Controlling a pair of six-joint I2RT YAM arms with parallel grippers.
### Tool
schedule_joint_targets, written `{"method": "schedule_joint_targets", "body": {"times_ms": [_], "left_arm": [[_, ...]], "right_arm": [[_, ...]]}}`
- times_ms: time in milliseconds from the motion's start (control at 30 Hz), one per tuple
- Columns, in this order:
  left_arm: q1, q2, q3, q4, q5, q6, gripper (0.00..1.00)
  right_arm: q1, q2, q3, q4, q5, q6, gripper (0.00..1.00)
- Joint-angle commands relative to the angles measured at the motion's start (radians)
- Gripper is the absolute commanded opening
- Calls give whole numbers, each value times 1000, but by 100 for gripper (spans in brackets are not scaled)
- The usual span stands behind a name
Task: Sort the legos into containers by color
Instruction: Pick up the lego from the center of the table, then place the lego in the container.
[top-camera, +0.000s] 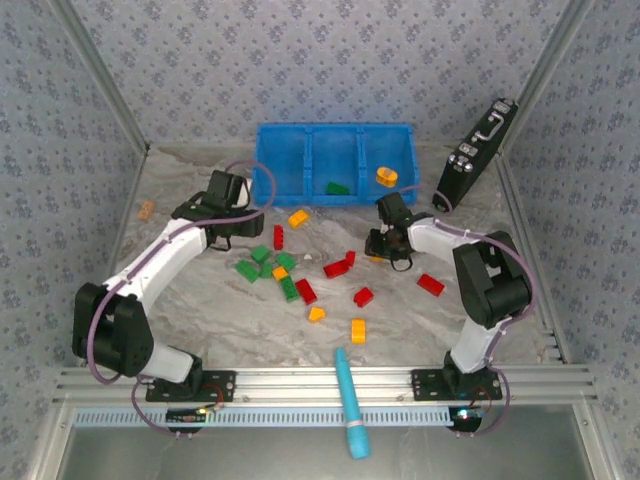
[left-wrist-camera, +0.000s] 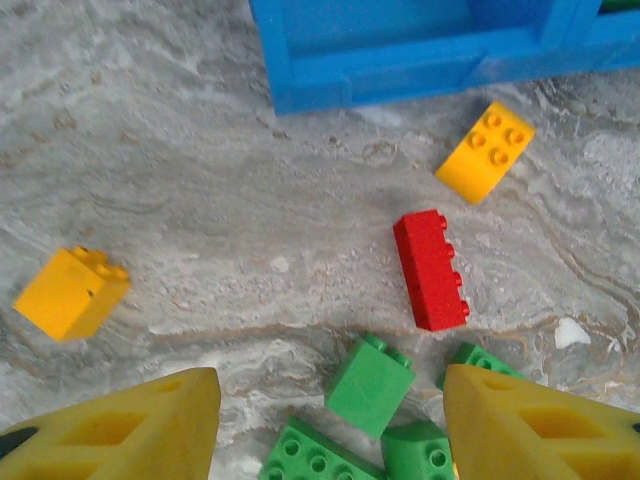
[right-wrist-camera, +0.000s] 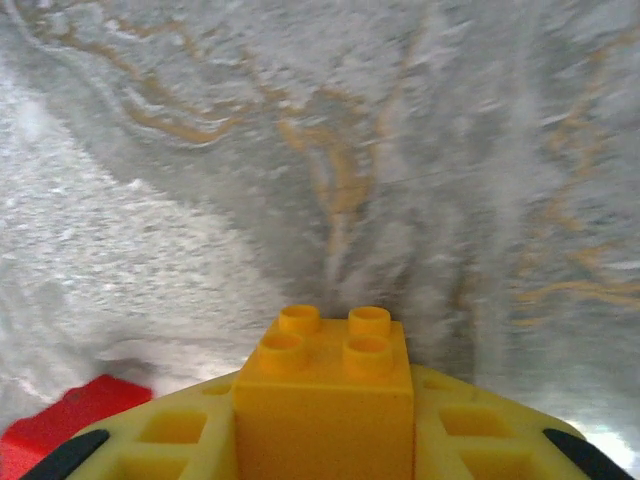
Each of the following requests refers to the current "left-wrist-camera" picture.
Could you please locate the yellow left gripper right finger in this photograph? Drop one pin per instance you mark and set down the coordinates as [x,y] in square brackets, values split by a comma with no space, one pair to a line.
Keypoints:
[525,435]

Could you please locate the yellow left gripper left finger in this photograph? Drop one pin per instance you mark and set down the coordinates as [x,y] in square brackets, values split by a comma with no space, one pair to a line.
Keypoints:
[125,430]

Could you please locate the yellow square lego brick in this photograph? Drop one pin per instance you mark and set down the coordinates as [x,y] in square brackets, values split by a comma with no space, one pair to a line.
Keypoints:
[65,300]

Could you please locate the red long lego brick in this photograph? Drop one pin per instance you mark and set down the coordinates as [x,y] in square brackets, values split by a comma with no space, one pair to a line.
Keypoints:
[430,280]

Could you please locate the green square lego brick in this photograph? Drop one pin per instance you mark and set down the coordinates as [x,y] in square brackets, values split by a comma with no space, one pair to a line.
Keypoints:
[367,390]

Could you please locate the green long lego brick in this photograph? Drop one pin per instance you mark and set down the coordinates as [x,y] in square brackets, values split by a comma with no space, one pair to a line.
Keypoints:
[305,457]

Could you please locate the yellow curved lego brick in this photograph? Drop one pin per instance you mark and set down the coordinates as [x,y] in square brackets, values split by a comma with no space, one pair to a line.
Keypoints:
[475,170]

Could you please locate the blue three-compartment plastic bin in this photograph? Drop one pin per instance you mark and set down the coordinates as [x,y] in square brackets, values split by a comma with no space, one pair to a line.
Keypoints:
[320,75]

